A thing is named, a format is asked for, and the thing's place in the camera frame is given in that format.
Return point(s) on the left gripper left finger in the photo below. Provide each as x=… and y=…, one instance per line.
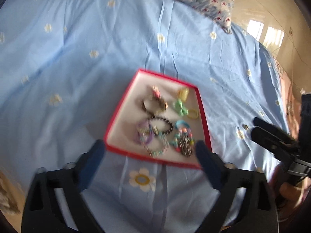
x=42, y=212

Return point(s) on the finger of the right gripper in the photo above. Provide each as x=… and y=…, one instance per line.
x=281, y=145
x=261, y=125

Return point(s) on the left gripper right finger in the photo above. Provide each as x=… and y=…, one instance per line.
x=258, y=211

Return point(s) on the turquoise ring bangle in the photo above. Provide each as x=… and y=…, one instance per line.
x=182, y=126

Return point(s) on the yellow claw hair clip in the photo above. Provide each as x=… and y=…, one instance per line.
x=183, y=94

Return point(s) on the pink cartoon hair clip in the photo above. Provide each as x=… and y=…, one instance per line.
x=156, y=93

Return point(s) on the right hand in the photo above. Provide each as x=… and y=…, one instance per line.
x=294, y=197

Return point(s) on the pink blanket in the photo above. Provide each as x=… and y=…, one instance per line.
x=291, y=105

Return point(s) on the red shallow box tray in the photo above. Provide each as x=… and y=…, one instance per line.
x=134, y=133

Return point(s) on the blue flowered bed sheet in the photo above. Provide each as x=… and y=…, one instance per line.
x=65, y=64

